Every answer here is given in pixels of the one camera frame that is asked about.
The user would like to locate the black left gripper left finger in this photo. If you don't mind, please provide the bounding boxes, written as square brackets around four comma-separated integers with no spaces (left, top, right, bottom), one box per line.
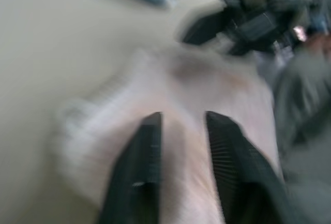
[98,111,164,224]

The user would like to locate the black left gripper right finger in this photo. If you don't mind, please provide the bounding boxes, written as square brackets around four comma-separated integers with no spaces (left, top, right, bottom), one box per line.
[205,110,305,224]

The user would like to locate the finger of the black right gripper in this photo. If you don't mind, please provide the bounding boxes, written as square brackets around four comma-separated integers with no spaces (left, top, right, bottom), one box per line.
[178,11,225,45]

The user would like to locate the pink ribbed plush towel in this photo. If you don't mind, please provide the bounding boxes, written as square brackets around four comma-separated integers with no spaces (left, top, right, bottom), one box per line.
[55,48,282,224]

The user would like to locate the person in grey jacket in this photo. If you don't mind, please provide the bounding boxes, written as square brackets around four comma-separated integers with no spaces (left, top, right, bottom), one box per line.
[271,24,331,224]

